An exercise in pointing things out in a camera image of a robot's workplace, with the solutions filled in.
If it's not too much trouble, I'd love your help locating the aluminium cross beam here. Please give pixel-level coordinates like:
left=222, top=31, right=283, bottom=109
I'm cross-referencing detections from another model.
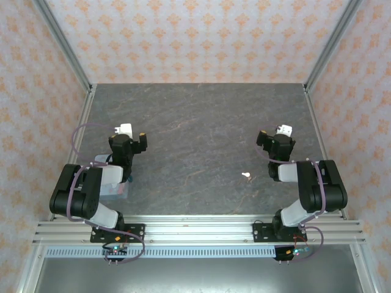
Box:
left=32, top=214, right=366, bottom=245

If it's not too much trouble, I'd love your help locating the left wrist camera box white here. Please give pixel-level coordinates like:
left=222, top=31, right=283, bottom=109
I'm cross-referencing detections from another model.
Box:
left=114, top=123, right=134, bottom=139

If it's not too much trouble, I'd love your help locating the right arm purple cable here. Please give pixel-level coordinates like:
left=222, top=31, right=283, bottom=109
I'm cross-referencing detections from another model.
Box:
left=254, top=124, right=325, bottom=263

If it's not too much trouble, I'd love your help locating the controller board with lights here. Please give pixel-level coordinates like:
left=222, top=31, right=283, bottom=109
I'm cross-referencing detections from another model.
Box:
left=101, top=243, right=130, bottom=266
left=274, top=245, right=313, bottom=265

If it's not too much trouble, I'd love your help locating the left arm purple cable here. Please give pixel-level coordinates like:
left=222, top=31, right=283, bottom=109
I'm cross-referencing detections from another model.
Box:
left=66, top=122, right=146, bottom=265

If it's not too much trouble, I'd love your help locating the pastel cartoon tin box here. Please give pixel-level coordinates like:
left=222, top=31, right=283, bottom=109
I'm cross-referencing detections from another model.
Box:
left=93, top=153, right=131, bottom=201

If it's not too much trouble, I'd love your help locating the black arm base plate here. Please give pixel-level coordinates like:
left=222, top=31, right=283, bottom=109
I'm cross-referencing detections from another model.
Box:
left=90, top=223, right=146, bottom=244
left=252, top=222, right=307, bottom=244

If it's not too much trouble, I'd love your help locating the aluminium table side rail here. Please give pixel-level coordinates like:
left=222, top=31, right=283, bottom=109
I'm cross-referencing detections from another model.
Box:
left=48, top=84, right=98, bottom=221
left=303, top=84, right=348, bottom=220

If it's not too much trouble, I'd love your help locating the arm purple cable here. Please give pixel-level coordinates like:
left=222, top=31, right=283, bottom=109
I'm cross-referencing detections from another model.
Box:
left=254, top=124, right=325, bottom=263
left=66, top=122, right=146, bottom=265

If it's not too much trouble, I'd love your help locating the aluminium corner post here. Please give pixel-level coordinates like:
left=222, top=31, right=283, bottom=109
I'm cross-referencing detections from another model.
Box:
left=32, top=0, right=94, bottom=93
left=303, top=0, right=365, bottom=93

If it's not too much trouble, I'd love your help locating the slotted grey cable duct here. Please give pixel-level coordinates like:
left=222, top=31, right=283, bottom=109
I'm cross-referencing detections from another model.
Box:
left=45, top=247, right=277, bottom=259

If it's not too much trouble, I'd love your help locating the grey metal shelf panel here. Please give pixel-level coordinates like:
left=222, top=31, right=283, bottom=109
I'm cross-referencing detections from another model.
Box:
left=32, top=258, right=365, bottom=293

